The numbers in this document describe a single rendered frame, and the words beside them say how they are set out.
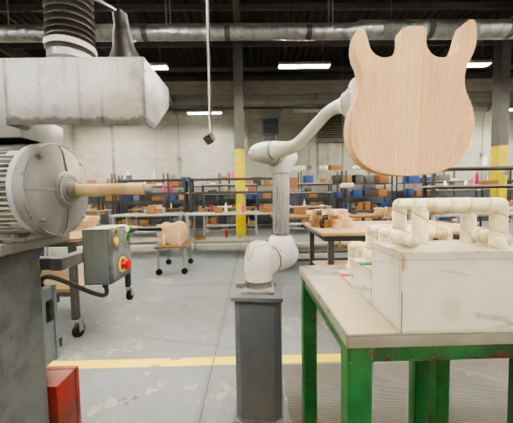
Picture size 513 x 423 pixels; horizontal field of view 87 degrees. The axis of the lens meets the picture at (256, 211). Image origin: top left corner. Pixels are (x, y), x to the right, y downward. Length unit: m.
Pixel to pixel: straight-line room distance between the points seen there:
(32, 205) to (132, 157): 12.14
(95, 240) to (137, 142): 11.91
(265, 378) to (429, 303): 1.15
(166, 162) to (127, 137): 1.97
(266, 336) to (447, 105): 1.25
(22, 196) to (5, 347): 0.43
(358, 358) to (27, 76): 0.93
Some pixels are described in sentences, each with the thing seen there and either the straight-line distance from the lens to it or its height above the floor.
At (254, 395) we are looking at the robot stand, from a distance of 1.74.
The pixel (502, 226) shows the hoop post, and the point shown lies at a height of 1.15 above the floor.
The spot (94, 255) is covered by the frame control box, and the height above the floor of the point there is 1.03.
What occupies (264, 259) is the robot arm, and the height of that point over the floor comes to 0.88.
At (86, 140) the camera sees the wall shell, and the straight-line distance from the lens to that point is 13.92.
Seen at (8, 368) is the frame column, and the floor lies 0.77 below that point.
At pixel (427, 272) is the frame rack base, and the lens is 0.67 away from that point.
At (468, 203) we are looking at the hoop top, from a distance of 0.71.
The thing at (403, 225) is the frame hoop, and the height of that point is 1.15.
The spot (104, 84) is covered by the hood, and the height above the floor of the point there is 1.47.
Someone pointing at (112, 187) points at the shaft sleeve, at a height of 1.25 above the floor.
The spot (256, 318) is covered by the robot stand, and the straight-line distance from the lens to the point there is 1.52.
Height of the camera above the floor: 1.22
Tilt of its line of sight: 3 degrees down
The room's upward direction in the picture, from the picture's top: 1 degrees counter-clockwise
